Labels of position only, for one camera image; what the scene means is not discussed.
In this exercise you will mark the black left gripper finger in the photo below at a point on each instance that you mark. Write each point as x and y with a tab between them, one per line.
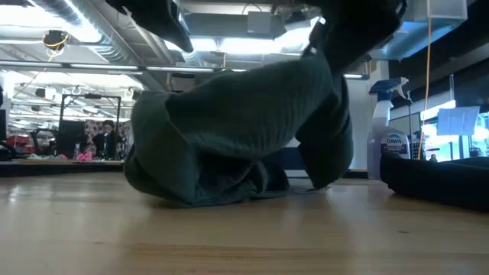
153	15

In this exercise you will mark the dark green garment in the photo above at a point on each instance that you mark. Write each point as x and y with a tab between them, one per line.
229	114

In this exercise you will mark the black T-shirt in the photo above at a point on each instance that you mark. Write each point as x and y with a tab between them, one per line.
439	183

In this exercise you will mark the spray bottle with blue head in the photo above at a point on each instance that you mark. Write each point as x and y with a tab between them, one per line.
382	126

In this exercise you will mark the floral hanging cloth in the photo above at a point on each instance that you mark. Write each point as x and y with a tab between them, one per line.
91	128

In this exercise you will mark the person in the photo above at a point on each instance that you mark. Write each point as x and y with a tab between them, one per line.
107	141

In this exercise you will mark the white board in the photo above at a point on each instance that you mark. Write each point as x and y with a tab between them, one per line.
458	120

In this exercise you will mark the black screen panel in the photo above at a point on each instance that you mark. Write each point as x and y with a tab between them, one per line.
70	137

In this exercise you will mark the silver spiral air duct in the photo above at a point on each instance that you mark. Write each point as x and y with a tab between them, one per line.
111	46

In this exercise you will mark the rectangular metal air duct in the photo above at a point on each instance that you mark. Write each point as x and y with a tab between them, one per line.
420	34

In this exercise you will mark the black background frame rig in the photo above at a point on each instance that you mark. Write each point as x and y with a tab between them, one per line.
62	110

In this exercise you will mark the black aluminium table frame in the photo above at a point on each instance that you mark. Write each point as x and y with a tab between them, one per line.
57	170

